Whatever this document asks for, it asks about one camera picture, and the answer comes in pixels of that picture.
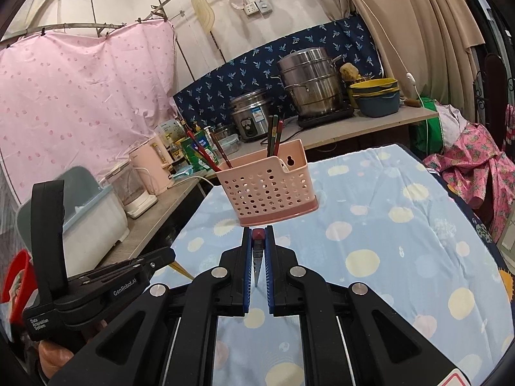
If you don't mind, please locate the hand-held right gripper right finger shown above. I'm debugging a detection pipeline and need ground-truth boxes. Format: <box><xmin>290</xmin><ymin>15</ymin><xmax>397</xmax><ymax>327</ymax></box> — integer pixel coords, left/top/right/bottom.
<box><xmin>263</xmin><ymin>226</ymin><xmax>460</xmax><ymax>386</ymax></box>

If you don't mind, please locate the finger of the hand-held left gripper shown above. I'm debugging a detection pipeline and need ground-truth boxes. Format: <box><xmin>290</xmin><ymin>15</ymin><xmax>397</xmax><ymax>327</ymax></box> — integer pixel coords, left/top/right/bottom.
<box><xmin>120</xmin><ymin>247</ymin><xmax>177</xmax><ymax>277</ymax></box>

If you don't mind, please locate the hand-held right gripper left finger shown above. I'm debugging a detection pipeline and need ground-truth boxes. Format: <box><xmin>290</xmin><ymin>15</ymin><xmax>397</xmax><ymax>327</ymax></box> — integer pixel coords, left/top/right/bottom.
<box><xmin>48</xmin><ymin>226</ymin><xmax>253</xmax><ymax>386</ymax></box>

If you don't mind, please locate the gold spoon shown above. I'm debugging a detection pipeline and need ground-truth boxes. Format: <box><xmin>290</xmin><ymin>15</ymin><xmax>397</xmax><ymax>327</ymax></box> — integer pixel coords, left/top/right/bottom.
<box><xmin>170</xmin><ymin>261</ymin><xmax>194</xmax><ymax>280</ymax></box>

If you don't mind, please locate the pink perforated plastic basket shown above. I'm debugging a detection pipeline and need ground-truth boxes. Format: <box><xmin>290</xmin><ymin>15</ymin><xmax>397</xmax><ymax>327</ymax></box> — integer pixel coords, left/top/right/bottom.
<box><xmin>216</xmin><ymin>139</ymin><xmax>320</xmax><ymax>227</ymax></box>

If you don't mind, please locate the person's left hand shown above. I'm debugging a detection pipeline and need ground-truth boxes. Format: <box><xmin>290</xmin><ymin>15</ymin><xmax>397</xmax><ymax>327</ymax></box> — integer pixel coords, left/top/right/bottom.
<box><xmin>38</xmin><ymin>319</ymin><xmax>109</xmax><ymax>379</ymax></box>

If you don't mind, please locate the grey side counter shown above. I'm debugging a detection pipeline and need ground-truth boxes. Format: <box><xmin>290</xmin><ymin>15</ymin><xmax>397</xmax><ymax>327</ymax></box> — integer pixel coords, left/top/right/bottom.
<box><xmin>97</xmin><ymin>176</ymin><xmax>202</xmax><ymax>267</ymax></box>

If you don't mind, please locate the red bucket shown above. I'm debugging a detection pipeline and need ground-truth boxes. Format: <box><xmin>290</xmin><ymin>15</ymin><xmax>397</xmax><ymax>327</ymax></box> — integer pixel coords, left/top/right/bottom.
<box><xmin>2</xmin><ymin>249</ymin><xmax>33</xmax><ymax>327</ymax></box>

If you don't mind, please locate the white storage box grey lid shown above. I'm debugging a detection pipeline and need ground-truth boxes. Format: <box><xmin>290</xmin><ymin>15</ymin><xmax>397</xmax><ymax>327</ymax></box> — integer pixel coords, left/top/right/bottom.
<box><xmin>17</xmin><ymin>166</ymin><xmax>130</xmax><ymax>279</ymax></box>

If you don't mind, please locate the white clear-jar appliance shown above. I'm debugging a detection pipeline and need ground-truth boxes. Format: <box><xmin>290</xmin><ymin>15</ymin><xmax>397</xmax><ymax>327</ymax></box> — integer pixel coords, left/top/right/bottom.
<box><xmin>105</xmin><ymin>164</ymin><xmax>159</xmax><ymax>220</ymax></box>

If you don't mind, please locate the pink electric kettle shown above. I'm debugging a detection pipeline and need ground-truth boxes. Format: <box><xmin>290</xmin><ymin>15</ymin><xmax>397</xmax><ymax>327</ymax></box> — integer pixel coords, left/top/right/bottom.
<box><xmin>128</xmin><ymin>136</ymin><xmax>175</xmax><ymax>196</ymax></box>

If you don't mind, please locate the green refill packet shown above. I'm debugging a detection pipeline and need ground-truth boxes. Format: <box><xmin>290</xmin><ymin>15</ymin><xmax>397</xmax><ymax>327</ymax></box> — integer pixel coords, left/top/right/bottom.
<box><xmin>183</xmin><ymin>137</ymin><xmax>215</xmax><ymax>172</ymax></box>

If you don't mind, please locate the white printed jug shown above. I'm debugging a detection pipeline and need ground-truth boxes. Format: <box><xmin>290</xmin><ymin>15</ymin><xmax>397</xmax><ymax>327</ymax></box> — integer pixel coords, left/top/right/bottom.
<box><xmin>156</xmin><ymin>118</ymin><xmax>187</xmax><ymax>146</ymax></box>

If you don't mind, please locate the silver rice cooker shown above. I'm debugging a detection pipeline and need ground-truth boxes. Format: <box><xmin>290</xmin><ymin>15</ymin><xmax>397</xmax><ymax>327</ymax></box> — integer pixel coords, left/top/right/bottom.
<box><xmin>230</xmin><ymin>89</ymin><xmax>276</xmax><ymax>143</ymax></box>

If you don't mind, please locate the black induction cooker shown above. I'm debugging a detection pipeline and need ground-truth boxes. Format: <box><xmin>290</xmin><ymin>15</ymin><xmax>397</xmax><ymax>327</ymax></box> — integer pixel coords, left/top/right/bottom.
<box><xmin>297</xmin><ymin>106</ymin><xmax>355</xmax><ymax>130</ymax></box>

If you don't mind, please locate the pink dotted curtain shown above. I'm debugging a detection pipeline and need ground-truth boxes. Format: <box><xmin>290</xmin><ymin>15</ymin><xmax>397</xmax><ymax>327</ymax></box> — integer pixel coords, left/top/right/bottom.
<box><xmin>0</xmin><ymin>20</ymin><xmax>180</xmax><ymax>206</ymax></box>

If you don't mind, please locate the wooden counter board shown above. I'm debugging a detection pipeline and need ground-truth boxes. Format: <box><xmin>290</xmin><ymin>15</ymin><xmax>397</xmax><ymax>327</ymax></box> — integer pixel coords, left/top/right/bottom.
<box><xmin>237</xmin><ymin>105</ymin><xmax>440</xmax><ymax>150</ymax></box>

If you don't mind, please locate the stainless steel steamer pot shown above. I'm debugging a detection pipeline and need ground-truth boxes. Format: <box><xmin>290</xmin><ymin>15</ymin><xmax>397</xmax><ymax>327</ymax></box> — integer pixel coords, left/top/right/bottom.
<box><xmin>277</xmin><ymin>47</ymin><xmax>347</xmax><ymax>118</ymax></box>

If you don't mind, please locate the blue bowl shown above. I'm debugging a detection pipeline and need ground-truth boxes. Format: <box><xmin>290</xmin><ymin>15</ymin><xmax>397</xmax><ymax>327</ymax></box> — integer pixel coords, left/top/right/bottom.
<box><xmin>354</xmin><ymin>92</ymin><xmax>402</xmax><ymax>118</ymax></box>

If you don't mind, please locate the green bag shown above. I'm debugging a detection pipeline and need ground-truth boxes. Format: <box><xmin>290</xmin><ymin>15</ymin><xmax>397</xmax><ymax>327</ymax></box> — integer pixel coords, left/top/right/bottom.
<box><xmin>414</xmin><ymin>98</ymin><xmax>448</xmax><ymax>158</ymax></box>

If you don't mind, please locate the navy floral cloth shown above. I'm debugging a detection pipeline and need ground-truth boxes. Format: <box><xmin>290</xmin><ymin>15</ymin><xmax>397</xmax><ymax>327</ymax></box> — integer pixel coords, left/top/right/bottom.
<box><xmin>173</xmin><ymin>14</ymin><xmax>383</xmax><ymax>123</ymax></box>

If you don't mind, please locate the yellow bowl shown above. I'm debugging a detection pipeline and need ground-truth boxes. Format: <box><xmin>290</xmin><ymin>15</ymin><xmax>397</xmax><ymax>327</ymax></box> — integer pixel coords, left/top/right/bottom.
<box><xmin>348</xmin><ymin>78</ymin><xmax>400</xmax><ymax>96</ymax></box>

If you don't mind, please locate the brown loofah sponge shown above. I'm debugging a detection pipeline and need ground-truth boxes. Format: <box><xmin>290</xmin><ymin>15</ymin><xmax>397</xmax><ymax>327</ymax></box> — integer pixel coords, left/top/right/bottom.
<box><xmin>339</xmin><ymin>63</ymin><xmax>360</xmax><ymax>83</ymax></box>

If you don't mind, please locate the pink pineapple print cloth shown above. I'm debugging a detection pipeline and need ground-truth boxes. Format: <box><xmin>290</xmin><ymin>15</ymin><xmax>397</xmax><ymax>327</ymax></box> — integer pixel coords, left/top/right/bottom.
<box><xmin>422</xmin><ymin>123</ymin><xmax>515</xmax><ymax>210</ymax></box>

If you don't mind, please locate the cream plastic swatter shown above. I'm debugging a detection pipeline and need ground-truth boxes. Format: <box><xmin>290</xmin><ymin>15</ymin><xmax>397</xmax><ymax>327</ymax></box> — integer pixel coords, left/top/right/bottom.
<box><xmin>191</xmin><ymin>0</ymin><xmax>218</xmax><ymax>35</ymax></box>

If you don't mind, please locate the beige curtain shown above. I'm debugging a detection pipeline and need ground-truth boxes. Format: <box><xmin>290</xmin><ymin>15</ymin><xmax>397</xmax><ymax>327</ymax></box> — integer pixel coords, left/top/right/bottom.
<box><xmin>337</xmin><ymin>0</ymin><xmax>486</xmax><ymax>102</ymax></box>

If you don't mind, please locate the metal curtain rail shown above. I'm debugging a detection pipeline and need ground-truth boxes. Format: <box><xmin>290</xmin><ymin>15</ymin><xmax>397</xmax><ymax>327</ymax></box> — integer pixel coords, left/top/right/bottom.
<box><xmin>0</xmin><ymin>0</ymin><xmax>170</xmax><ymax>46</ymax></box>

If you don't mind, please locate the white cable with switch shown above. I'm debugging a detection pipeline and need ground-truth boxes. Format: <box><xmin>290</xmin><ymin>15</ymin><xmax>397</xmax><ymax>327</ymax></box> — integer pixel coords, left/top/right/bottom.
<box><xmin>330</xmin><ymin>0</ymin><xmax>424</xmax><ymax>106</ymax></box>

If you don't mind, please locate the wall power socket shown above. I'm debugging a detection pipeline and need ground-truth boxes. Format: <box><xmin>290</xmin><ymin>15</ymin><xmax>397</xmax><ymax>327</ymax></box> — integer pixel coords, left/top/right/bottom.
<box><xmin>243</xmin><ymin>0</ymin><xmax>273</xmax><ymax>17</ymax></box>

